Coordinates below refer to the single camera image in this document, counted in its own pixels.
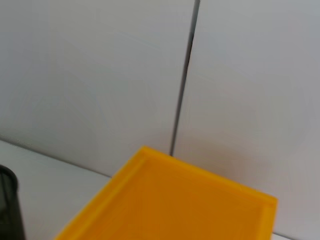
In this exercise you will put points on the black mesh pen holder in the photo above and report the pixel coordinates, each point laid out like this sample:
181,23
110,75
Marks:
10,207

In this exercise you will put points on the yellow plastic bin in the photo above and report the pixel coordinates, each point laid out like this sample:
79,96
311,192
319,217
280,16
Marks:
180,205

